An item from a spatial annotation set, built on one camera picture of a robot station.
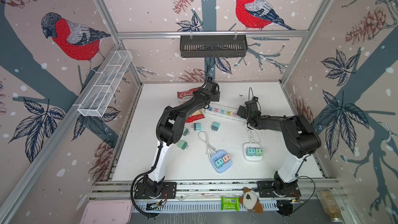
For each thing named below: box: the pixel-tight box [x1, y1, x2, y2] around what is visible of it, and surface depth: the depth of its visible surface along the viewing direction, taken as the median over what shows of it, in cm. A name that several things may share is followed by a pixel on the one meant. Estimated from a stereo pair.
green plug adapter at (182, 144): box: [176, 139, 189, 150], surface depth 89 cm
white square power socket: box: [242, 142, 264, 162], surface depth 83 cm
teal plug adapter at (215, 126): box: [211, 121, 221, 132], surface depth 97 cm
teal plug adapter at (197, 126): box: [190, 122, 202, 131], surface depth 97 cm
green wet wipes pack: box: [220, 196, 240, 213], surface depth 71 cm
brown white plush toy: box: [238, 186, 264, 214], surface depth 70 cm
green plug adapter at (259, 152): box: [254, 148, 264, 157], surface depth 81 cm
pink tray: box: [79, 199, 134, 224], surface depth 68 cm
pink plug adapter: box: [221, 154, 231, 164], surface depth 78 cm
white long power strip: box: [205, 102, 248, 123], surface depth 103 cm
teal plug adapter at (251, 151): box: [246, 147, 257, 157], surface depth 81 cm
